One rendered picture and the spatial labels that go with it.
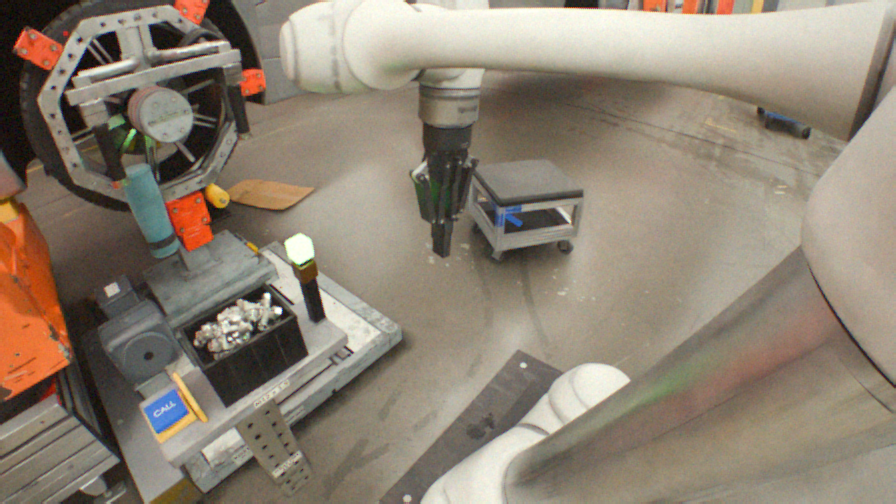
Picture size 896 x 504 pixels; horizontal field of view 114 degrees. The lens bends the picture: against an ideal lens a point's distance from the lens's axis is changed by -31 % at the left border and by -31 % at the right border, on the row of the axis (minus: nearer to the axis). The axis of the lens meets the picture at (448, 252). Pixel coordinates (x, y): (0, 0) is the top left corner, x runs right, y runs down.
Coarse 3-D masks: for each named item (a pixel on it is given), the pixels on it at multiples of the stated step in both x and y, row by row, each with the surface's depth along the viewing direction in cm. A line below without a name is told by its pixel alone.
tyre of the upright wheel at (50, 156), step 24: (96, 0) 77; (120, 0) 82; (144, 0) 86; (168, 0) 91; (72, 24) 75; (24, 72) 72; (48, 72) 75; (24, 96) 73; (24, 120) 76; (48, 144) 81; (48, 168) 83; (96, 192) 95
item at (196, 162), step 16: (160, 32) 102; (176, 32) 96; (208, 80) 111; (112, 96) 91; (128, 96) 97; (208, 96) 122; (208, 112) 124; (224, 112) 118; (112, 128) 94; (208, 128) 123; (128, 144) 100; (144, 144) 104; (176, 144) 111; (192, 144) 126; (208, 144) 120; (176, 160) 124; (192, 160) 118; (160, 176) 115; (176, 176) 114
